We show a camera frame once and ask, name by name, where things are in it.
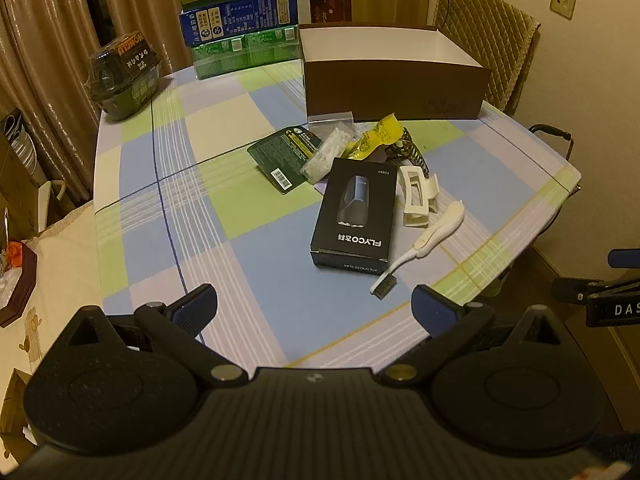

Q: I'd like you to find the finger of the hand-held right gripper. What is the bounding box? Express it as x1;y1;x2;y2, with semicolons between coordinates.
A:
607;248;640;267
551;277;640;306

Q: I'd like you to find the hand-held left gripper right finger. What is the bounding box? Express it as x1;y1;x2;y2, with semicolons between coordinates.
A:
382;284;576;386

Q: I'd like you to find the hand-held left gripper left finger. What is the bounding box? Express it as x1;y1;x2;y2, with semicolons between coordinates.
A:
65;284;251;387

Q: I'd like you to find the white handled cleaning brush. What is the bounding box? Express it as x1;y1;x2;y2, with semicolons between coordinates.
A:
369;200;466;297

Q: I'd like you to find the white hair claw clip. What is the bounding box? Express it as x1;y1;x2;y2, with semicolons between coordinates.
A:
396;165;440;229

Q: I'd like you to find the black shaver box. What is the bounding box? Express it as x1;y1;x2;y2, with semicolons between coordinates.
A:
309;157;398;273

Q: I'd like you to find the leopard print hair clip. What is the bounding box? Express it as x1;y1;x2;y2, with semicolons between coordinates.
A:
382;127;432;178

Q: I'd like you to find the green card blister pack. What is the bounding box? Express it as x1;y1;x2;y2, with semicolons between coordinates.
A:
247;126;323;196

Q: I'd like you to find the yellow snack packet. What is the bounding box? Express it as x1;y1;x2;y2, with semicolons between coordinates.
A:
342;115;406;161

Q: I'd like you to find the clear box of floss picks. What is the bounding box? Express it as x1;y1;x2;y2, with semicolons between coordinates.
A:
300;127;353;184

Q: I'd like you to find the clear plastic lid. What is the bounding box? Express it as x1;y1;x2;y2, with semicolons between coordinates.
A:
307;112;356;136

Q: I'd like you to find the brown cardboard storage box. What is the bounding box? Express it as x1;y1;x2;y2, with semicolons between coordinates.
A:
298;22;493;123

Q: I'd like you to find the plaid cloth covered desktop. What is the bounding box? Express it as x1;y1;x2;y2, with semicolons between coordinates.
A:
92;57;583;368

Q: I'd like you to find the cream printed cloth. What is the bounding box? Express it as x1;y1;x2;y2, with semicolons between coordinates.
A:
0;200;106;436

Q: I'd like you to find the dark brown hexagonal box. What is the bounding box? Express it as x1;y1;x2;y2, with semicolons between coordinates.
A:
0;247;39;328

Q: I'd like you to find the dark green noodle bowl pack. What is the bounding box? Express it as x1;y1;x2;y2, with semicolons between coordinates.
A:
87;30;163;122

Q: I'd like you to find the quilted chair back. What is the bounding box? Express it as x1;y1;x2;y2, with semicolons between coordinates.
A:
432;0;542;115

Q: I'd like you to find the blue carton case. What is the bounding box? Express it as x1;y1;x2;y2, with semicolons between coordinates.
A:
179;0;299;48

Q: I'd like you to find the beige curtain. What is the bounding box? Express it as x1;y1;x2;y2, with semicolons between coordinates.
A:
0;0;181;206

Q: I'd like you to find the black metal frame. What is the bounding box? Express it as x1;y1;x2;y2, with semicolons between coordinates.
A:
529;123;583;191

